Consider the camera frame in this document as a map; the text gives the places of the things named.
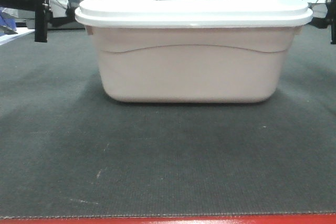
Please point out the white plastic storage bin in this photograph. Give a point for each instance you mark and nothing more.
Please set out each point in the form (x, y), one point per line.
(192, 51)

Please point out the blue bin far left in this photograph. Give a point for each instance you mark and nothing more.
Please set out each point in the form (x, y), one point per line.
(8, 24)

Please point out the dark grey floor mat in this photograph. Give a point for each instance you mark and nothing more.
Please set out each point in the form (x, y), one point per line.
(69, 150)

